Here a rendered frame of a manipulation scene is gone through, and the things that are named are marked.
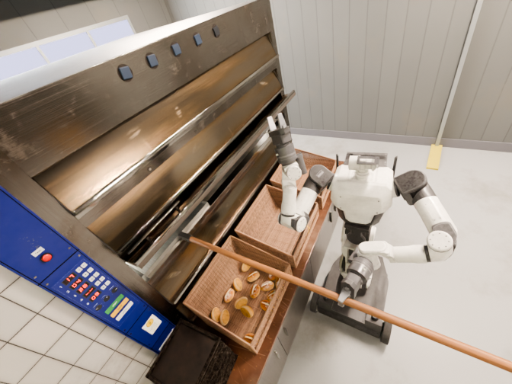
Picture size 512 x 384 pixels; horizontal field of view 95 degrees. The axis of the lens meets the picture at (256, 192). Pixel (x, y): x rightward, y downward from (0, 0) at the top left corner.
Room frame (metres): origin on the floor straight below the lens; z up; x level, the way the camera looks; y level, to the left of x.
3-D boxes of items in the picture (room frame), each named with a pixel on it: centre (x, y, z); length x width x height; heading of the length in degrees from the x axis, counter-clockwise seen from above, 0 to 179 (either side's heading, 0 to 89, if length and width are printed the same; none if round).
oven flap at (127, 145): (1.45, 0.10, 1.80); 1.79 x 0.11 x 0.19; 139
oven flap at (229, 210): (1.45, 0.10, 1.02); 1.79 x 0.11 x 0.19; 139
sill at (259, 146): (1.46, 0.12, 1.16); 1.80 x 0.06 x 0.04; 139
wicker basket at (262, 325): (0.84, 0.29, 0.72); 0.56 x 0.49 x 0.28; 139
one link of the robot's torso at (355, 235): (0.86, -0.56, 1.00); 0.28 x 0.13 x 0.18; 139
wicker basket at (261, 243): (1.29, -0.11, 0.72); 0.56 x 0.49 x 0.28; 140
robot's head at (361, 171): (0.80, -0.49, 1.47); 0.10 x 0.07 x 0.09; 54
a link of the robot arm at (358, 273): (0.44, -0.28, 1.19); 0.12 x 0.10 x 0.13; 126
